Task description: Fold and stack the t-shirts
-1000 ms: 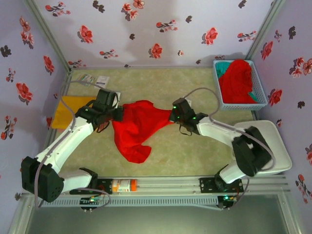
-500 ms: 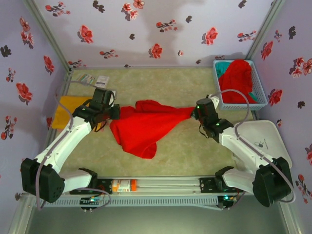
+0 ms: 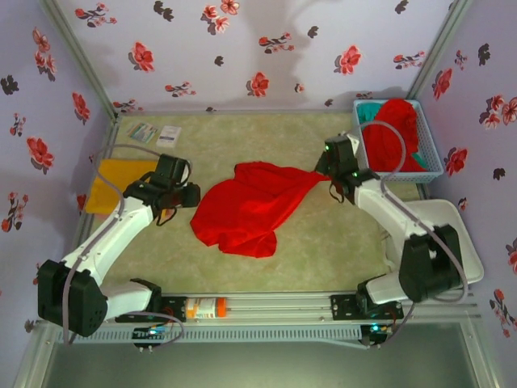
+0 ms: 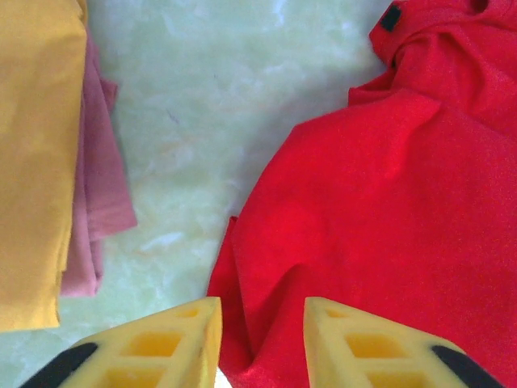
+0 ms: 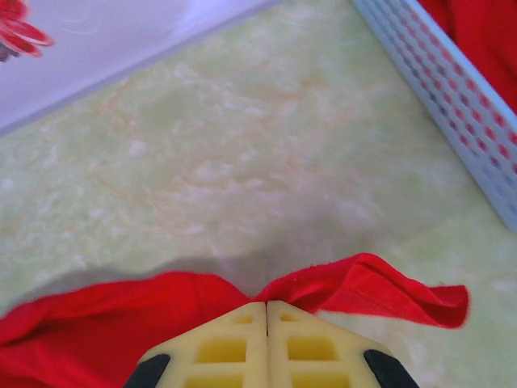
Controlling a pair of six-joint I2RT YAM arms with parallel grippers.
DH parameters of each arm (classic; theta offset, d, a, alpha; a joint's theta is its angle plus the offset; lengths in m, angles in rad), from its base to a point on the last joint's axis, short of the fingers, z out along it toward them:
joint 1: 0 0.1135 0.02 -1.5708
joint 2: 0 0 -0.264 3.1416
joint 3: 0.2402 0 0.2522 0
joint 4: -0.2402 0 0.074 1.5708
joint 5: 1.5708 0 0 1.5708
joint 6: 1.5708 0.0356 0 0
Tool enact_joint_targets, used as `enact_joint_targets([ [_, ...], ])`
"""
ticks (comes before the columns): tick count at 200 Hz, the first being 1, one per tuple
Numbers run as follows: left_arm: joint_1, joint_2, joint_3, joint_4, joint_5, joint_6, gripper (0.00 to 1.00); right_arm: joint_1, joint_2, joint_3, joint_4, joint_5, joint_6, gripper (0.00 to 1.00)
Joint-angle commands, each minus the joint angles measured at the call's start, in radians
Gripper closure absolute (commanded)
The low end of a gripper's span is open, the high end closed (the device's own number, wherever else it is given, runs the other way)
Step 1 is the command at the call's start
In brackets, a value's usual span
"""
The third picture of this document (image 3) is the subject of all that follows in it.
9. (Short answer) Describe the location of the large red t-shirt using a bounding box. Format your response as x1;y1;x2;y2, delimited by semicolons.
189;160;330;259

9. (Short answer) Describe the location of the folded pink cloth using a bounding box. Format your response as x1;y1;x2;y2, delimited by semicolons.
159;204;179;226

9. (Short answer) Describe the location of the crumpled red t-shirt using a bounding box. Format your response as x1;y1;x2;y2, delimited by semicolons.
361;98;423;173

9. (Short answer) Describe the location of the white paper card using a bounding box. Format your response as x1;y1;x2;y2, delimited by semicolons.
155;124;183;149

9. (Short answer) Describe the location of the pale green fuzzy mat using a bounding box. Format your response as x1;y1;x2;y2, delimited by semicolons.
74;112;427;294

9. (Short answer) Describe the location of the folded yellow t-shirt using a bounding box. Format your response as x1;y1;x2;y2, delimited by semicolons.
84;158;162;216

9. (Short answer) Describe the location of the teal printed card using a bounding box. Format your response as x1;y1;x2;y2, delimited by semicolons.
128;120;158;145

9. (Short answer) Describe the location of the blue plastic basket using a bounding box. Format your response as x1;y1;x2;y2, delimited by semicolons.
353;99;445;185

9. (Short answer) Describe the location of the white plastic lid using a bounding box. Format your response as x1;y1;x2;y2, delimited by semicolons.
381;197;485;293

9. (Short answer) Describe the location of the orange pill bottle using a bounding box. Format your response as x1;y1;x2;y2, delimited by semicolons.
184;297;227;320

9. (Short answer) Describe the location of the small circuit board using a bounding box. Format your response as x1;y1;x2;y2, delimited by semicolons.
360;323;395;351
132;325;173;353

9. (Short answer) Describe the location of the grey metal sheet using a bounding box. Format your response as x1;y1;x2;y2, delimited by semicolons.
11;318;506;388

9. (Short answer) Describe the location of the grey right arm cable tube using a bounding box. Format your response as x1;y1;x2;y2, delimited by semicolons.
343;120;472;351

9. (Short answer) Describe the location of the grey arm cable tube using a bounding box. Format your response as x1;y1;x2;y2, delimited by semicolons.
343;120;472;351
62;144;187;348

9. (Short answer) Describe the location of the aluminium frame bar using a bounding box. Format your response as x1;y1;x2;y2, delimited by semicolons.
115;108;356;118
74;116;121;259

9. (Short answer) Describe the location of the aluminium mounting rail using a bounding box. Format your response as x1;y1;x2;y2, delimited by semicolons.
40;293;481;323

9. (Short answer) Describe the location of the grey slotted cable duct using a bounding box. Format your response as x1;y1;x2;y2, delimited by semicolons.
54;325;363;345

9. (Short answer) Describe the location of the aluminium frame post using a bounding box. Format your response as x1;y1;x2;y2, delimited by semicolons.
38;0;120;120
410;0;473;102

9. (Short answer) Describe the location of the grey left arm cable tube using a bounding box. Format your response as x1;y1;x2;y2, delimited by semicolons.
62;144;187;348

